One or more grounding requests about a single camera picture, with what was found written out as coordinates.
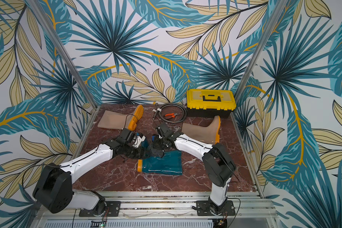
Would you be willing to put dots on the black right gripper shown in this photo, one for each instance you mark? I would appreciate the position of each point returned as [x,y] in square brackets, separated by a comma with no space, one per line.
[157,145]

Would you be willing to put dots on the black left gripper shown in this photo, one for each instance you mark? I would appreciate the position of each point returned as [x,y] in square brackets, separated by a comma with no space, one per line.
[140,154]

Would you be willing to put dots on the teal rubber boot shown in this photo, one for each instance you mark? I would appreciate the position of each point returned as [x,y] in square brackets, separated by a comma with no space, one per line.
[169,164]

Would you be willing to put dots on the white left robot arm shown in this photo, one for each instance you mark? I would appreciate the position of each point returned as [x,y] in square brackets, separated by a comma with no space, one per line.
[54,189]

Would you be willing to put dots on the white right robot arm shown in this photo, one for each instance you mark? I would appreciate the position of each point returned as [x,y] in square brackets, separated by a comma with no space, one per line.
[218,164]

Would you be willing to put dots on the beige rubber boot left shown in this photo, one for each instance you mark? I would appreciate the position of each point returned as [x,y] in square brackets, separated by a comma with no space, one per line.
[114,120]

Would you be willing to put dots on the beige rubber boot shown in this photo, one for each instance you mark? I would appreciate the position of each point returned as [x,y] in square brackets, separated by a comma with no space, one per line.
[114,120]
[208,134]

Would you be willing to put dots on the beige rubber boot right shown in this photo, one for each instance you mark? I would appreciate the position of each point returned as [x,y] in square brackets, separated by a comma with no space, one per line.
[208,134]

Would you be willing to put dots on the yellow and black toolbox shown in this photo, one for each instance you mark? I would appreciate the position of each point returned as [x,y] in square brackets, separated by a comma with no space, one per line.
[209,103]

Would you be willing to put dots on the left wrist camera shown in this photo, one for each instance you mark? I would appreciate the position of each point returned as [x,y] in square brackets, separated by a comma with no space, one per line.
[132,138]

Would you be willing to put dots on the red handled pliers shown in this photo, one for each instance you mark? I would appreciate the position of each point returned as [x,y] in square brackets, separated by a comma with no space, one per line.
[171,115]

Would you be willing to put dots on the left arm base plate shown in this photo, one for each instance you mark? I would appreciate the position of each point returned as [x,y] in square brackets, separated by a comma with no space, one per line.
[106,208]

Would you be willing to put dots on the aluminium mounting rail frame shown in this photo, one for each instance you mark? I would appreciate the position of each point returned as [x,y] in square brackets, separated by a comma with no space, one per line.
[168,210]

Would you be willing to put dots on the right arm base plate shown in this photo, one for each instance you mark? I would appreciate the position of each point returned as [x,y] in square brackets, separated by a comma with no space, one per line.
[209,208]

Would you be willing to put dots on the left aluminium corner post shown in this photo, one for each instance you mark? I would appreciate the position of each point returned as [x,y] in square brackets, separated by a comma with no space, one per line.
[51,32]

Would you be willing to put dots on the aluminium corner post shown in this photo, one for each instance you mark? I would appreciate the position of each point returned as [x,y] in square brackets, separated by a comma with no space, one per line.
[51,32]
[254,44]

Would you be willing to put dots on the right aluminium corner post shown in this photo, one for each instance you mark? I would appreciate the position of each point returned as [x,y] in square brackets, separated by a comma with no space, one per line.
[254,44]

